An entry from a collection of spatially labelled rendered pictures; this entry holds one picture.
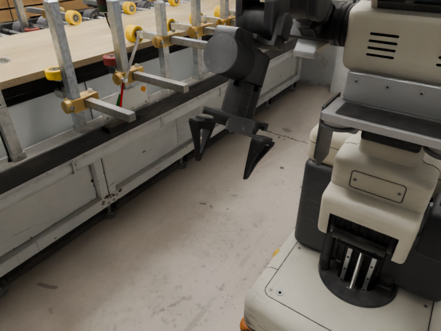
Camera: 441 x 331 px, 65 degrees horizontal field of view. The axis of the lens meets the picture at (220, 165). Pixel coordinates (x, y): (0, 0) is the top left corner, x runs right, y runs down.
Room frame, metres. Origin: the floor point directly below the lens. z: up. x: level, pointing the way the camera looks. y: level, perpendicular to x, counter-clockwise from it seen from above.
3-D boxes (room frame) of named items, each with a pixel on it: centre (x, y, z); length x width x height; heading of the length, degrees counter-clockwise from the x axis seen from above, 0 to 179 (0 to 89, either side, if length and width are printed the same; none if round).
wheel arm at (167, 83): (1.41, 0.31, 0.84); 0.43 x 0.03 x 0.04; 55
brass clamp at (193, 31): (1.85, 0.11, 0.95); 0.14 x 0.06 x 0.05; 145
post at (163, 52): (1.63, 0.26, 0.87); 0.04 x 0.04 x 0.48; 55
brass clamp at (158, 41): (1.65, 0.25, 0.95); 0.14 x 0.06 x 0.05; 145
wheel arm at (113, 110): (1.22, 0.49, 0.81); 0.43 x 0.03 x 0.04; 55
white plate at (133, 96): (1.39, 0.40, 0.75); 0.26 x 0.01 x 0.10; 145
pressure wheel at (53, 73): (1.34, 0.65, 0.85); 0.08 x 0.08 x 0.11
